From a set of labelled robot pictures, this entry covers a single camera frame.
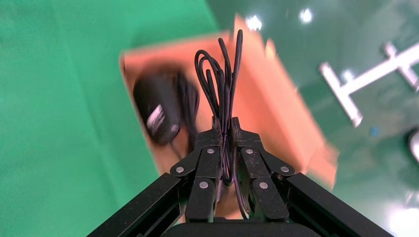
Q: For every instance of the brown open cardboard box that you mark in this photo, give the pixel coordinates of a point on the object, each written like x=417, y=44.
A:
x=278, y=114

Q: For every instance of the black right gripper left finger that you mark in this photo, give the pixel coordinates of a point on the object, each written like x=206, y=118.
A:
x=203, y=166

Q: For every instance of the white metal stand base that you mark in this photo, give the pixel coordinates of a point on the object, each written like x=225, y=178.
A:
x=353, y=88

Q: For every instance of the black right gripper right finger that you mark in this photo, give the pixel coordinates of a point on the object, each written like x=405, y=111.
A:
x=258, y=170

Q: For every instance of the small blue floor scrap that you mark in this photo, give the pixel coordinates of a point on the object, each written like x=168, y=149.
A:
x=374, y=132

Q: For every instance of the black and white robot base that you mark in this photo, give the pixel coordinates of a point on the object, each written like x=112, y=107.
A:
x=415, y=145

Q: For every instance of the green table cloth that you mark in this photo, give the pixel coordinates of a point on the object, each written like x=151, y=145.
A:
x=65, y=114

